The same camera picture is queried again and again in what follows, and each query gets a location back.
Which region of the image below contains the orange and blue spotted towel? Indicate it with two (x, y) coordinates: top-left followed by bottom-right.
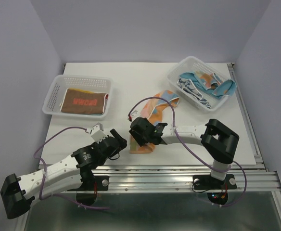
(129, 90), (179, 154)

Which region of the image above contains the red and brown towel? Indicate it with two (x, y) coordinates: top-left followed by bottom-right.
(60, 88), (108, 115)

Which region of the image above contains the yellow and blue towel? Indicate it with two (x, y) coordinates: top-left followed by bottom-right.
(81, 89), (110, 114)

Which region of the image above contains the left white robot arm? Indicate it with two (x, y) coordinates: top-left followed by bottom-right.
(0, 129), (127, 219)

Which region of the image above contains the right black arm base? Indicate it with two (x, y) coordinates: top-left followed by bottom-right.
(191, 174), (237, 206)

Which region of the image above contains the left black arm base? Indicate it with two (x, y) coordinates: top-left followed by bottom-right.
(76, 175), (109, 206)

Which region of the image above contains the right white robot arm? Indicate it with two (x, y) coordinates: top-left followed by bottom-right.
(129, 117), (240, 188)

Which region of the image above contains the left white plastic basket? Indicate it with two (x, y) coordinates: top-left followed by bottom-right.
(42, 75), (114, 120)

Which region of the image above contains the white plastic basket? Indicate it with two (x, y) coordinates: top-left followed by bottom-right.
(42, 75), (114, 120)
(166, 56), (230, 113)

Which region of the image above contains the white and blue printed towel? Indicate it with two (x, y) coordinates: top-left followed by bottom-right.
(177, 77), (211, 109)

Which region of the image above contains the light blue patterned towel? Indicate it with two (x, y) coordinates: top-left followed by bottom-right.
(179, 71), (237, 100)

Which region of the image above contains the right white plastic basket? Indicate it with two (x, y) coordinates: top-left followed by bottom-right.
(166, 56), (230, 113)

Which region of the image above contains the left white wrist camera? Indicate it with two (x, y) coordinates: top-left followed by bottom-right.
(85, 123), (106, 143)

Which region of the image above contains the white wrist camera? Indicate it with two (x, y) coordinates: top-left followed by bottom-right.
(85, 123), (106, 143)
(128, 110), (140, 122)

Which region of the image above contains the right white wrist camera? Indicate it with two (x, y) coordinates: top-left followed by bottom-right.
(128, 110), (140, 122)

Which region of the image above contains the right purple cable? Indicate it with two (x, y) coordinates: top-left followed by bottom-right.
(128, 97), (248, 208)

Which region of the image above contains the purple cable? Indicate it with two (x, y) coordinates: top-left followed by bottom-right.
(128, 97), (248, 208)
(33, 126), (110, 210)

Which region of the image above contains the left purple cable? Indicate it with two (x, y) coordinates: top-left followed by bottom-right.
(33, 126), (110, 210)

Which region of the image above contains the aluminium rail frame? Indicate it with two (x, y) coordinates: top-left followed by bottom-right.
(15, 62), (281, 231)

